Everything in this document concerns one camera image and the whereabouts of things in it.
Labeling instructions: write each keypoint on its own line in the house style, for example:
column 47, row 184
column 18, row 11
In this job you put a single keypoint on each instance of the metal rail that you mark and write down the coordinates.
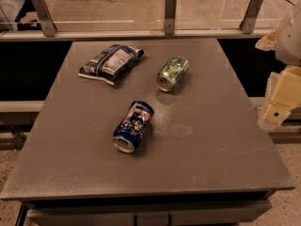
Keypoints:
column 37, row 35

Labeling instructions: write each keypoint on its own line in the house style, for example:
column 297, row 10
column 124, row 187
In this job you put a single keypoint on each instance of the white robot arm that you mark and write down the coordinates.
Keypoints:
column 288, row 47

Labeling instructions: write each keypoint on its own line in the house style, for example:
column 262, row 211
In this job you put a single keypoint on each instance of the blue chip bag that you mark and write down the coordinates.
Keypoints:
column 109, row 64

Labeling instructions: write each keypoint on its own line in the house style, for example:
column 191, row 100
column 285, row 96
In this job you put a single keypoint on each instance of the left metal bracket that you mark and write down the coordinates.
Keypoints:
column 47, row 25

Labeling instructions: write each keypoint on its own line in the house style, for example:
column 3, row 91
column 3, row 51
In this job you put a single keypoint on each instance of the green soda can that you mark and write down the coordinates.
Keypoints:
column 171, row 73

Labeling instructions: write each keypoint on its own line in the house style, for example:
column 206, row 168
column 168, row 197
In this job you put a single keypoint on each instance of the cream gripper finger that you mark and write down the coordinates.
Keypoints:
column 282, row 96
column 267, row 42

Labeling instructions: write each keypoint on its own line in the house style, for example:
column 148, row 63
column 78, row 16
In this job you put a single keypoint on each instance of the blue soda can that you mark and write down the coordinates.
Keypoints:
column 128, row 135

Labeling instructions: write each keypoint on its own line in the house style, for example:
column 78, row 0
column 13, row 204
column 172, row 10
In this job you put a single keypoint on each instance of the clear glass panel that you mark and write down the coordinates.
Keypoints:
column 138, row 15

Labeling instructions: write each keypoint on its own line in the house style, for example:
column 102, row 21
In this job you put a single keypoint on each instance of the middle metal bracket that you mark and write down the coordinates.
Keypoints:
column 170, row 14

